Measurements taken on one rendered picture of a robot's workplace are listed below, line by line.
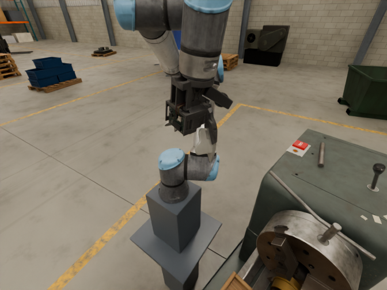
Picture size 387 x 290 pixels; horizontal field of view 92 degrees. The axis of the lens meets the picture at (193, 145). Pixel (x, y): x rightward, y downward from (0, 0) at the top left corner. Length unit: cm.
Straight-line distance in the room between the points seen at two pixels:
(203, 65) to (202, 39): 4
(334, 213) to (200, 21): 76
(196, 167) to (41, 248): 198
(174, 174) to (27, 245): 201
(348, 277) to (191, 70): 72
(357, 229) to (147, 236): 98
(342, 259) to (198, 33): 73
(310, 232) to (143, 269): 153
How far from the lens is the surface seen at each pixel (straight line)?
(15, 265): 252
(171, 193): 88
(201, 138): 43
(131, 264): 205
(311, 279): 85
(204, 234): 123
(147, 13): 45
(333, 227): 71
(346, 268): 80
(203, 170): 78
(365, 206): 94
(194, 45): 35
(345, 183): 99
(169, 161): 78
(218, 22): 35
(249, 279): 105
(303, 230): 77
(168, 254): 119
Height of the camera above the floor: 182
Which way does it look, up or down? 35 degrees down
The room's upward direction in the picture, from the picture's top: straight up
